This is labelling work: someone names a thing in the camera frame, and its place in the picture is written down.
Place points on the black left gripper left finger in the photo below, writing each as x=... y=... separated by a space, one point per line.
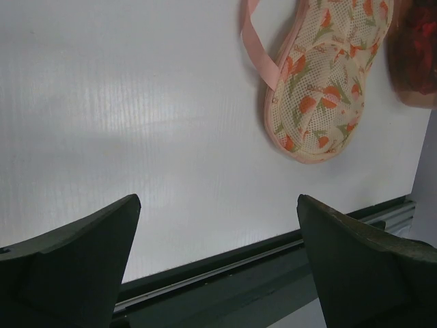
x=70 y=276

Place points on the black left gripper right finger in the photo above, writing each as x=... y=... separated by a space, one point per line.
x=364 y=276

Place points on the floral mesh laundry bag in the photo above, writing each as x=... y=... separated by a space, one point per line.
x=316 y=87

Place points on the red bra in basket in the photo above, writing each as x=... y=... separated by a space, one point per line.
x=420 y=27

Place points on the translucent pink plastic basket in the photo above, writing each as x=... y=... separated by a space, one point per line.
x=396 y=58

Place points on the aluminium table edge rail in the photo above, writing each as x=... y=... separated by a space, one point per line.
x=254 y=286

